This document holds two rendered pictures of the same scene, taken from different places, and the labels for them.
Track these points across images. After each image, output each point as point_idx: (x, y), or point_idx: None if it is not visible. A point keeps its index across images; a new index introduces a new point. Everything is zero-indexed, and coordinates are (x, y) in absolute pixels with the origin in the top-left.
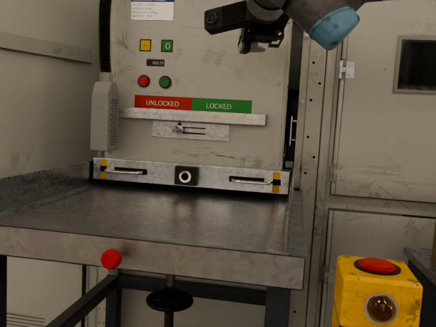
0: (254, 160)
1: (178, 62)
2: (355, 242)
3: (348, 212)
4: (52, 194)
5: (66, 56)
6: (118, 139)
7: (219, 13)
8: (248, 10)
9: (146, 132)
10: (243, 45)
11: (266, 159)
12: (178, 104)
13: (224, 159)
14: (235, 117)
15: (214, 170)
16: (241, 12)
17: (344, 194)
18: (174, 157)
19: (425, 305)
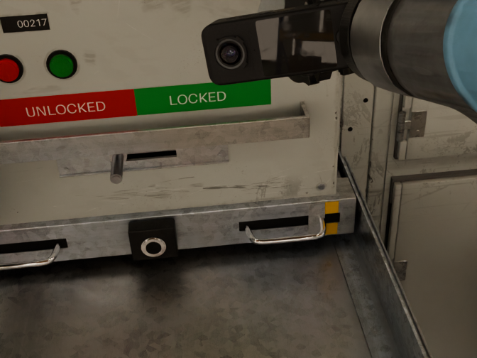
0: (284, 185)
1: (83, 16)
2: (436, 222)
3: (426, 182)
4: None
5: None
6: None
7: (250, 41)
8: (354, 65)
9: (45, 169)
10: (303, 77)
11: (309, 180)
12: (105, 107)
13: (224, 193)
14: (246, 131)
15: (208, 219)
16: (317, 42)
17: (422, 157)
18: (117, 206)
19: None
